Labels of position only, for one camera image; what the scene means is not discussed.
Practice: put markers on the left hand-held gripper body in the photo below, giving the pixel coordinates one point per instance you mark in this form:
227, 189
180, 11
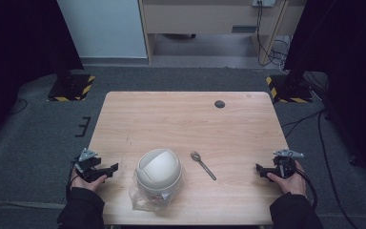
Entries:
87, 165

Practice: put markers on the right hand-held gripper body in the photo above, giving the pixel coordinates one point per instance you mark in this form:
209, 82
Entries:
285, 165

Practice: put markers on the person's left hand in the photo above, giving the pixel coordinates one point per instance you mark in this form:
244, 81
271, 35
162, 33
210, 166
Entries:
85, 184

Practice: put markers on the person's right hand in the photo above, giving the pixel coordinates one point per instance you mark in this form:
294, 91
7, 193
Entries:
290, 184

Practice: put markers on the clear plastic bin liner bag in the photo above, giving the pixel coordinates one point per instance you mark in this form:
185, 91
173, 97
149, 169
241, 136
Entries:
139, 200

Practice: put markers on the metal spoon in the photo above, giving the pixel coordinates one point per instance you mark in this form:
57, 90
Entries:
203, 166

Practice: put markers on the black striped stand base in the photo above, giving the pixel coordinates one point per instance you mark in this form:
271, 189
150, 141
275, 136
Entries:
71, 89
290, 92

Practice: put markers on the dark round table grommet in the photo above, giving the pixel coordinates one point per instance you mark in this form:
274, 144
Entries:
219, 104

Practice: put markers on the black stand pole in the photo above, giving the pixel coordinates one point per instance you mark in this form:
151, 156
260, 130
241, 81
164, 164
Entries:
294, 76
64, 63

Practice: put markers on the light wooden desk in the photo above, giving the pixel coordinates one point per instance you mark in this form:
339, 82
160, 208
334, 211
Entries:
203, 19

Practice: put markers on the grey wall socket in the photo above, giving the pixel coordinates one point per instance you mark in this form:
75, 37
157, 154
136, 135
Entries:
263, 2

